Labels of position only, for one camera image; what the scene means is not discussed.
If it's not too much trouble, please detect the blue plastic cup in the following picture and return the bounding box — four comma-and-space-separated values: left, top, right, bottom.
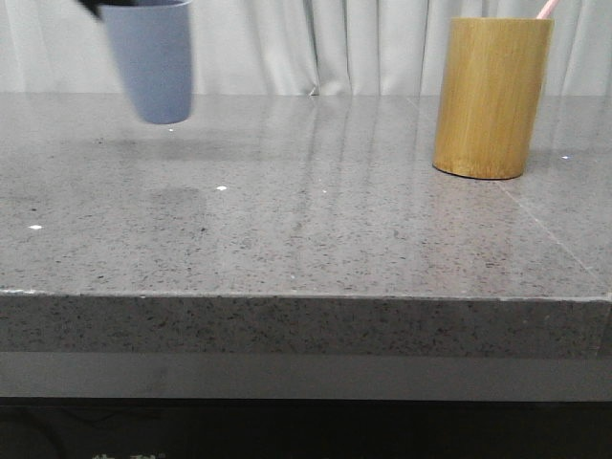
98, 1, 193, 124

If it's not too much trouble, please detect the bamboo cylinder holder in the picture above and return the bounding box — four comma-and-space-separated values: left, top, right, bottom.
432, 17, 554, 180

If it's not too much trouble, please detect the pink chopstick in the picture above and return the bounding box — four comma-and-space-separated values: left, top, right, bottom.
535, 0, 559, 20

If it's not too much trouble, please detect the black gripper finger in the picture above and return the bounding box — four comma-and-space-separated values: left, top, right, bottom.
78, 0, 135, 20

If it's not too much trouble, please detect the white pleated curtain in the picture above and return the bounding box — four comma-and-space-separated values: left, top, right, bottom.
0, 0, 612, 98

